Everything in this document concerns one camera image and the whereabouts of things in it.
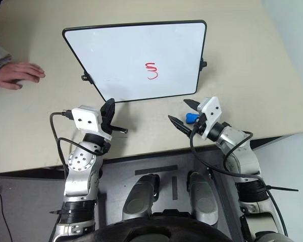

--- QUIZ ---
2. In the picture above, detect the dark gray floor platform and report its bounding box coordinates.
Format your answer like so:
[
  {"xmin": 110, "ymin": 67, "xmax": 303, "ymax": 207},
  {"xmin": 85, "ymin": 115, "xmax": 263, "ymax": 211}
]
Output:
[{"xmin": 97, "ymin": 148, "xmax": 243, "ymax": 242}]

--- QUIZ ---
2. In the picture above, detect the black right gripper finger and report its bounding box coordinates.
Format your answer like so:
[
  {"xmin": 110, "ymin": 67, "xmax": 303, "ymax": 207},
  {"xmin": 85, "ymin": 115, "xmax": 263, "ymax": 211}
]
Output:
[
  {"xmin": 183, "ymin": 98, "xmax": 200, "ymax": 111},
  {"xmin": 168, "ymin": 114, "xmax": 193, "ymax": 137}
]

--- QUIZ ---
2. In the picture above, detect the long black tape strip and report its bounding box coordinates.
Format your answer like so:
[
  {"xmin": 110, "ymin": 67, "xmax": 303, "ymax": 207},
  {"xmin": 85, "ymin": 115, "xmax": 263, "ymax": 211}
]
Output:
[{"xmin": 134, "ymin": 164, "xmax": 179, "ymax": 176}]

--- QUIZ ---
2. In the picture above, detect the person's bare hand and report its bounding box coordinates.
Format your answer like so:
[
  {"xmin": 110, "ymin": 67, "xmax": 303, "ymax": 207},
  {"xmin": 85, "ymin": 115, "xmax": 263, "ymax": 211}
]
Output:
[{"xmin": 0, "ymin": 62, "xmax": 46, "ymax": 90}]

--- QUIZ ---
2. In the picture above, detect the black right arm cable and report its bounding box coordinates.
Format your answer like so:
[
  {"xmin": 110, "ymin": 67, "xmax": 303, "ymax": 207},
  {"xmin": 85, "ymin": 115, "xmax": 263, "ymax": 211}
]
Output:
[{"xmin": 189, "ymin": 126, "xmax": 290, "ymax": 239}]

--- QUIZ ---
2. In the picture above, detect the short black tape strip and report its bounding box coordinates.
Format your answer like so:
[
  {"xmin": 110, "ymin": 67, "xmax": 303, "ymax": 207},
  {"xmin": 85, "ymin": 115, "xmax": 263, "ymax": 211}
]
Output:
[{"xmin": 172, "ymin": 176, "xmax": 178, "ymax": 201}]

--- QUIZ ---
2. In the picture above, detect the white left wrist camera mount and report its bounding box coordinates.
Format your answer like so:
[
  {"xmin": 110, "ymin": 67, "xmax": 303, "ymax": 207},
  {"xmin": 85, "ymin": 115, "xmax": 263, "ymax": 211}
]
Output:
[{"xmin": 71, "ymin": 104, "xmax": 112, "ymax": 141}]

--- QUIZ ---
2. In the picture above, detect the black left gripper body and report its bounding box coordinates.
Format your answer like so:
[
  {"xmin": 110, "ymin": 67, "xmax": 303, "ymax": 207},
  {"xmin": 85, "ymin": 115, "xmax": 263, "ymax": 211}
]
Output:
[{"xmin": 100, "ymin": 107, "xmax": 115, "ymax": 135}]

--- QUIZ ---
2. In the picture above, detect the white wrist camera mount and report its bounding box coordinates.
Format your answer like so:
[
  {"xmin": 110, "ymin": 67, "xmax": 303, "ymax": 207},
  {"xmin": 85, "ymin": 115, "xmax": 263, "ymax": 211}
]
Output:
[
  {"xmin": 196, "ymin": 96, "xmax": 222, "ymax": 141},
  {"xmin": 71, "ymin": 104, "xmax": 112, "ymax": 141}
]

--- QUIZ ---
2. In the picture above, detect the dark rounded robot waist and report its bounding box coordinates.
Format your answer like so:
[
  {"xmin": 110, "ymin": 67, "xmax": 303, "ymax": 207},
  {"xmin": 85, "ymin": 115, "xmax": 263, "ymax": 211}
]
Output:
[{"xmin": 90, "ymin": 209, "xmax": 231, "ymax": 242}]

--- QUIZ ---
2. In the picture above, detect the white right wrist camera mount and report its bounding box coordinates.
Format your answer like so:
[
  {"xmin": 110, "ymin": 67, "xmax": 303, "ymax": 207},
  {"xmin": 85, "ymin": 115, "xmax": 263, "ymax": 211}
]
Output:
[{"xmin": 196, "ymin": 96, "xmax": 222, "ymax": 141}]

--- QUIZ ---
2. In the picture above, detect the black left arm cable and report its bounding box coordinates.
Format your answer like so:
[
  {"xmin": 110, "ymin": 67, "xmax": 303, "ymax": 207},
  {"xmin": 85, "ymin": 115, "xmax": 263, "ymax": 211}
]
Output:
[{"xmin": 49, "ymin": 108, "xmax": 107, "ymax": 177}]

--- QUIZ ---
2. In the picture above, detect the blue plastic block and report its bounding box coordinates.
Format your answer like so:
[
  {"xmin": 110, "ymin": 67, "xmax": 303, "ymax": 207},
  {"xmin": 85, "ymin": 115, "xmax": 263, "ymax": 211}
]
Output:
[{"xmin": 185, "ymin": 112, "xmax": 200, "ymax": 125}]

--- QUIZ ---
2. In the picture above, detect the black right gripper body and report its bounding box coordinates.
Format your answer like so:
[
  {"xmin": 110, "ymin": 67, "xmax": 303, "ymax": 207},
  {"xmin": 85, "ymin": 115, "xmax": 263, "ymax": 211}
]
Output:
[{"xmin": 191, "ymin": 113, "xmax": 209, "ymax": 136}]

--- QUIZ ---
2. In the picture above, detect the gray right robot foot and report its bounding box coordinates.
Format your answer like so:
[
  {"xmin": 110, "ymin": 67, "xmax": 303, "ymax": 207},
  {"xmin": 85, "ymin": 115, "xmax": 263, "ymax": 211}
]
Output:
[{"xmin": 186, "ymin": 171, "xmax": 219, "ymax": 226}]

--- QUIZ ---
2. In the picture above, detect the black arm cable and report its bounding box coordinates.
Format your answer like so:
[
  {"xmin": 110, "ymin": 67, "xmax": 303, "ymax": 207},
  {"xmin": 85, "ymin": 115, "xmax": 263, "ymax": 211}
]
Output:
[
  {"xmin": 49, "ymin": 108, "xmax": 107, "ymax": 177},
  {"xmin": 189, "ymin": 126, "xmax": 290, "ymax": 239}
]

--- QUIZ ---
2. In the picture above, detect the gray left robot foot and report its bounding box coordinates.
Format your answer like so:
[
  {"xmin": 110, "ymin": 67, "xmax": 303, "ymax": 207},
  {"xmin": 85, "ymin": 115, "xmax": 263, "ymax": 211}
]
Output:
[{"xmin": 122, "ymin": 173, "xmax": 160, "ymax": 222}]

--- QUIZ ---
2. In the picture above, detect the gray robot foot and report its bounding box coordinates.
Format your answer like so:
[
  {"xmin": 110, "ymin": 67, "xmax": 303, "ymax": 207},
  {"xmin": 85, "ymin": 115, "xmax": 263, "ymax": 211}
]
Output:
[
  {"xmin": 122, "ymin": 173, "xmax": 160, "ymax": 222},
  {"xmin": 186, "ymin": 171, "xmax": 219, "ymax": 226}
]

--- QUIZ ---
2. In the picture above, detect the thin black floor cable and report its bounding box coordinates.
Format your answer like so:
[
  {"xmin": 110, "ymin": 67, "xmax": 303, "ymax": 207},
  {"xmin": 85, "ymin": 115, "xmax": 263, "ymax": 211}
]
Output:
[{"xmin": 0, "ymin": 190, "xmax": 14, "ymax": 242}]

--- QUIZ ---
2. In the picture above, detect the black framed whiteboard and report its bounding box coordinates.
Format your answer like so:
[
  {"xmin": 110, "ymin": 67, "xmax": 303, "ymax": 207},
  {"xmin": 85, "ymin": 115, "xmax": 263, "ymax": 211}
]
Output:
[{"xmin": 62, "ymin": 19, "xmax": 208, "ymax": 104}]

